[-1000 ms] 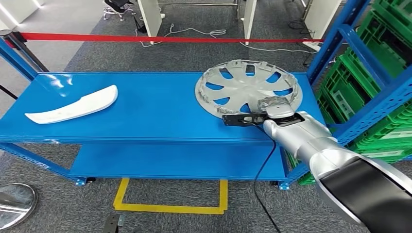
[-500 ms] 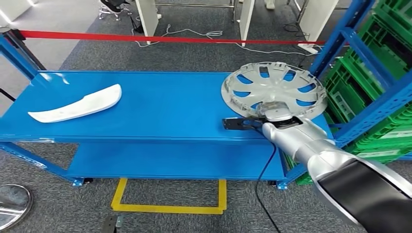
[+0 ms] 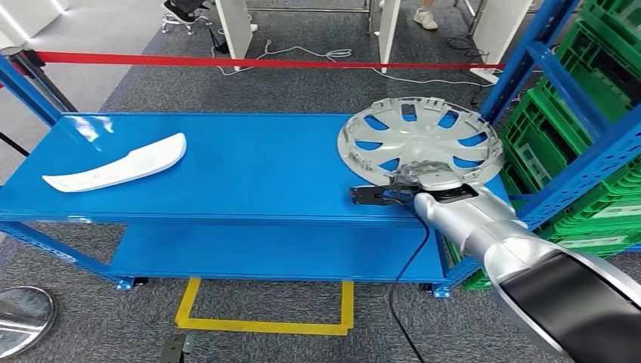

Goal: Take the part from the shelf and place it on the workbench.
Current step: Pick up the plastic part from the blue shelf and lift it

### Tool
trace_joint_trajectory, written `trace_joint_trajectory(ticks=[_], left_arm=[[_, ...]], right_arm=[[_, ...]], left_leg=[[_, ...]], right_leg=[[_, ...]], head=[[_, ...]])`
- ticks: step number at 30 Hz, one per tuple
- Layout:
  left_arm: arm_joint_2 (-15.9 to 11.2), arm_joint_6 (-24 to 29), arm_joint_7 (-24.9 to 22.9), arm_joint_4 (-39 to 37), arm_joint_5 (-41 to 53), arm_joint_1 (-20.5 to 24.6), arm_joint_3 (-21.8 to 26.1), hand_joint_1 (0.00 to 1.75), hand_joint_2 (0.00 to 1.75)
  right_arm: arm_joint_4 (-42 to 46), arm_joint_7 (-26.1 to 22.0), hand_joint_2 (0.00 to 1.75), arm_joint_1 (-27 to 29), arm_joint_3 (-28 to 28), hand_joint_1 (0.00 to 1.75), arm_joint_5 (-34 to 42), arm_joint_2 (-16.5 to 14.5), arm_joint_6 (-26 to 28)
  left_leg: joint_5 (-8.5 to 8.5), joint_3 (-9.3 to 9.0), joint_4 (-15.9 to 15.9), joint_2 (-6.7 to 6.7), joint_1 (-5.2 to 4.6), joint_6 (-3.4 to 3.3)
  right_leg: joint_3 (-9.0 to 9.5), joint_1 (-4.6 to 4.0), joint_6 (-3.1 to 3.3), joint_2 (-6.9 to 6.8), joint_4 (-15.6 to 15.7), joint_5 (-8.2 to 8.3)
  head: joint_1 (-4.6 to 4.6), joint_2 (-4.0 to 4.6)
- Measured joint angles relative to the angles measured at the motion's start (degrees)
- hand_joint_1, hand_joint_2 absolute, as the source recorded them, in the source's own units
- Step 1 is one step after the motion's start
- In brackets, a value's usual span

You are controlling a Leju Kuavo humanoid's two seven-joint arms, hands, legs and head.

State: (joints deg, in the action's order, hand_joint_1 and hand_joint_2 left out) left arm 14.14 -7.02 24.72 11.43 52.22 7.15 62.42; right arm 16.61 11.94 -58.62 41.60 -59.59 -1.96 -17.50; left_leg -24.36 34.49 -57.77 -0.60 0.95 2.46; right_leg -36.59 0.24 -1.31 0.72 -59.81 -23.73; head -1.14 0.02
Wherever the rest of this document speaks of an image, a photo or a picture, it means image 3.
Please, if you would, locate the thin black pole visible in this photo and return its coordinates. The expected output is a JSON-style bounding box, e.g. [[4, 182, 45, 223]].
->
[[0, 131, 31, 157]]

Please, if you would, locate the green plastic crate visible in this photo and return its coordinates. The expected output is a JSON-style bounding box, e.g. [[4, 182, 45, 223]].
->
[[500, 85, 641, 199], [556, 20, 641, 119], [550, 188, 641, 234], [543, 228, 641, 259], [461, 268, 494, 293]]

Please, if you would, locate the white floor cable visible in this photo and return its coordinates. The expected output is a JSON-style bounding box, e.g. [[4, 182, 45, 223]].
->
[[215, 39, 494, 88]]

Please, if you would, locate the blue metal shelf rack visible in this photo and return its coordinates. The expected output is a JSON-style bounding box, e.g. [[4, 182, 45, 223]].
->
[[0, 0, 641, 300]]

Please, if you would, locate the person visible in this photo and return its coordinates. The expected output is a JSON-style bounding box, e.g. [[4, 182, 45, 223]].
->
[[413, 0, 440, 31]]

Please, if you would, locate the office chair with chrome base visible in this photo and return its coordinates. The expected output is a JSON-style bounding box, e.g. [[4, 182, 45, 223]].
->
[[161, 0, 212, 36]]

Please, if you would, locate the white desk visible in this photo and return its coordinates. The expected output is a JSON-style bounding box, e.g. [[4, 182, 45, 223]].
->
[[215, 0, 401, 73], [470, 0, 534, 84]]

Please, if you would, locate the silver plastic wheel hubcap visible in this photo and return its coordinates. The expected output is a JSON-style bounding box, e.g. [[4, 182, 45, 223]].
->
[[336, 96, 504, 188]]

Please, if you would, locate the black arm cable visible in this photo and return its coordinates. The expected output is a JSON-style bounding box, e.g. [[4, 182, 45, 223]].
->
[[382, 195, 432, 363]]

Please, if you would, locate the white curved plastic trim part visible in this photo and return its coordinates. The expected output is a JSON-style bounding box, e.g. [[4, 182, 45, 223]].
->
[[41, 132, 187, 194]]

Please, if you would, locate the black robot foot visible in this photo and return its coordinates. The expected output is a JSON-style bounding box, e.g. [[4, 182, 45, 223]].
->
[[161, 333, 194, 363]]

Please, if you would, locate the white power strip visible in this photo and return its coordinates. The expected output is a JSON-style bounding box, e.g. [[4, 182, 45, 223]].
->
[[469, 67, 502, 85]]

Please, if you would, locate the black floor cable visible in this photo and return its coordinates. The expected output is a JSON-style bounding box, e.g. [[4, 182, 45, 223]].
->
[[447, 33, 494, 109]]

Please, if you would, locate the red barrier belt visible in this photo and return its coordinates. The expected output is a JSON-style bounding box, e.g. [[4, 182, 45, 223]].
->
[[37, 50, 506, 71]]

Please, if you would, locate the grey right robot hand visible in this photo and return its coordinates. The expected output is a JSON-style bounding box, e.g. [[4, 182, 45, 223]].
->
[[388, 161, 454, 189]]

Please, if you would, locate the black stanchion with chrome base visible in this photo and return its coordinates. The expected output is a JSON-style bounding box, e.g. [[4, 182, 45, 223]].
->
[[0, 45, 79, 113]]

